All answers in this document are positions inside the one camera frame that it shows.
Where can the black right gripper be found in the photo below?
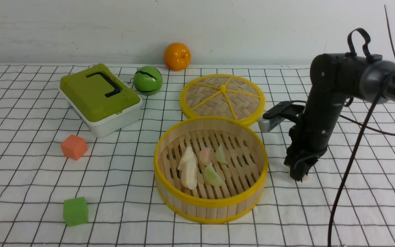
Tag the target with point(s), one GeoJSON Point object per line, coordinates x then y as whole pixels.
{"type": "Point", "coordinates": [311, 135]}

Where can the pale green dumpling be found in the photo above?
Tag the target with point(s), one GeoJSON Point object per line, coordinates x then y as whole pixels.
{"type": "Point", "coordinates": [220, 155]}

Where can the pink dumpling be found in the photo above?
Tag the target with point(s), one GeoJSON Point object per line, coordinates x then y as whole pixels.
{"type": "Point", "coordinates": [306, 179]}
{"type": "Point", "coordinates": [206, 156]}

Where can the white dumpling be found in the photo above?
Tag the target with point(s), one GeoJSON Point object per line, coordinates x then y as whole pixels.
{"type": "Point", "coordinates": [187, 157]}
{"type": "Point", "coordinates": [189, 175]}

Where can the bamboo steamer tray yellow rim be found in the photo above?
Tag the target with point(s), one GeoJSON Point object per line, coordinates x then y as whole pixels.
{"type": "Point", "coordinates": [244, 175]}

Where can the woven bamboo steamer lid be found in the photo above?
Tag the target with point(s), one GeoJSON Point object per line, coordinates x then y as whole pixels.
{"type": "Point", "coordinates": [223, 95]}

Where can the orange toy fruit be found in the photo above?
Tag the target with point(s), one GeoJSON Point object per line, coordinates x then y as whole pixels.
{"type": "Point", "coordinates": [177, 56]}

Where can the green toy ball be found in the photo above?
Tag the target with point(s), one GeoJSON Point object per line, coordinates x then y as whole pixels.
{"type": "Point", "coordinates": [148, 80]}

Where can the green lid white box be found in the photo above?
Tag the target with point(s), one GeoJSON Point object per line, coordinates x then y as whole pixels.
{"type": "Point", "coordinates": [101, 99]}

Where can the orange foam cube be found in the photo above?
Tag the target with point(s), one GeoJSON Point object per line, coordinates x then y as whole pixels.
{"type": "Point", "coordinates": [74, 147]}

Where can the green foam cube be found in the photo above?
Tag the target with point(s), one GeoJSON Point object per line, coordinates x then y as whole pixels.
{"type": "Point", "coordinates": [75, 211]}

